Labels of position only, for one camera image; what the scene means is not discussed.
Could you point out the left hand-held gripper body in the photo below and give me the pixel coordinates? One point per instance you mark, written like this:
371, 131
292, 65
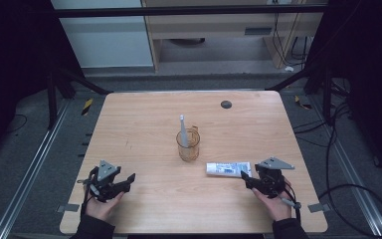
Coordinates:
104, 181

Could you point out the light wooden desk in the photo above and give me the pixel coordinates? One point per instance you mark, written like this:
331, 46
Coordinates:
212, 25

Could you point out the white electric toothbrush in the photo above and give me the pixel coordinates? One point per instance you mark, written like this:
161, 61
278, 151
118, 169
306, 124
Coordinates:
183, 131

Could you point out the black horizontal frame bar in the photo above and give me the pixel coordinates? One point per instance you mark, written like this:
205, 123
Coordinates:
179, 11

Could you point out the clear amber cup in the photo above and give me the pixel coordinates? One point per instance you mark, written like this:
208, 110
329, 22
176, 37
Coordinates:
188, 147

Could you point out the person's right hand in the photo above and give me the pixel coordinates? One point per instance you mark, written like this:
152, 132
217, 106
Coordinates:
275, 207

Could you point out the black metal stand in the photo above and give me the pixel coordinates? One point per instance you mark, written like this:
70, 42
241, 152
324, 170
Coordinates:
51, 99
326, 96

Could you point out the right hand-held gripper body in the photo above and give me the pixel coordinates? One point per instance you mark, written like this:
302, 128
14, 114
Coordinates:
272, 181

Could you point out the grey tape piece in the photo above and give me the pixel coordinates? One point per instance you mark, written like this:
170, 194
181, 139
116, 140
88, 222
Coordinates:
318, 207
68, 208

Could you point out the white blue toothpaste tube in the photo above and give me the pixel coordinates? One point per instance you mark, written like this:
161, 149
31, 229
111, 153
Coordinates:
227, 169

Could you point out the white cabinet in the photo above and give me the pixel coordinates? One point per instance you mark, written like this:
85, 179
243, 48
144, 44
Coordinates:
106, 43

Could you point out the small white floor object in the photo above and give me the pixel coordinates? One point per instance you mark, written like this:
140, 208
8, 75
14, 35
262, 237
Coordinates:
289, 68

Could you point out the aluminium floor rail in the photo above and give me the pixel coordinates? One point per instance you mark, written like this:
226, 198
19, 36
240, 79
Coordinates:
30, 166
354, 179

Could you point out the yellow black tape strip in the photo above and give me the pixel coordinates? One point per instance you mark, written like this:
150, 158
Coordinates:
87, 107
301, 103

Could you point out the grey round table grommet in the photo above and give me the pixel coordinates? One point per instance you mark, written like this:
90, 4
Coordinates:
226, 104

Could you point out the person's left hand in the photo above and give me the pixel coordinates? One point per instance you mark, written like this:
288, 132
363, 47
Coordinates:
102, 209

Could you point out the dark curtain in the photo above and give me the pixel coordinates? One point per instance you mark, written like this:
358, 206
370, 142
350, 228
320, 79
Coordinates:
10, 66
371, 83

